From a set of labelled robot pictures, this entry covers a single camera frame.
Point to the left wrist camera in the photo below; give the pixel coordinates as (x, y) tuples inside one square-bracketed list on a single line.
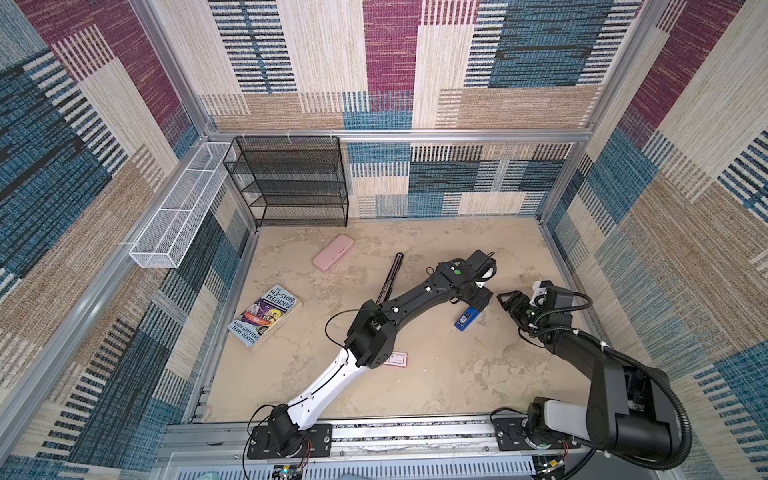
[(483, 265)]

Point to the black mesh shelf rack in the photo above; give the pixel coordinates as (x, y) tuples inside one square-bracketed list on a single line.
[(290, 181)]

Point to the colourful paperback book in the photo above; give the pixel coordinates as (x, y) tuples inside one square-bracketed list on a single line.
[(264, 316)]

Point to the aluminium front rail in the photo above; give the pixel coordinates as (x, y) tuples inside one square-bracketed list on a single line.
[(427, 447)]

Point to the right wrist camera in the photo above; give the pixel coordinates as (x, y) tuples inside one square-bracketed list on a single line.
[(544, 295)]

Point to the black stapler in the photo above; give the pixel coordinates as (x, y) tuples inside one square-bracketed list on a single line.
[(387, 287)]

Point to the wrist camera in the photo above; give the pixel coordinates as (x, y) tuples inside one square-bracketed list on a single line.
[(544, 295), (483, 265)]

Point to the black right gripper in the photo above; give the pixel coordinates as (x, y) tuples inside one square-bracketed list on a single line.
[(514, 304)]

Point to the red white staple box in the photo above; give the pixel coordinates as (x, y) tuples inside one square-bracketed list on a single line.
[(397, 359)]

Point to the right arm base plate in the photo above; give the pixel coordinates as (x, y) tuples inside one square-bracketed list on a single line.
[(512, 436)]

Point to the white wire mesh basket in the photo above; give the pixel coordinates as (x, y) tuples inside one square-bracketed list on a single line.
[(171, 230)]

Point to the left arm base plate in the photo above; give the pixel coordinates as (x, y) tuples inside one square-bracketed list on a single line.
[(269, 443)]

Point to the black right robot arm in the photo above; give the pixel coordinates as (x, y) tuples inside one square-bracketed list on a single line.
[(632, 411)]

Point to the blue stapler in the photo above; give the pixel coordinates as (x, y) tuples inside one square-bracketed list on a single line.
[(467, 318)]

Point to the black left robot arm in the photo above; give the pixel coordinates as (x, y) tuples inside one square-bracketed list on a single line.
[(371, 338)]

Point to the pink pencil case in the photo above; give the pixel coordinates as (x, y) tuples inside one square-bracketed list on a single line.
[(333, 253)]

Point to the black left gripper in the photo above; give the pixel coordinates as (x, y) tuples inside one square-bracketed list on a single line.
[(481, 299)]

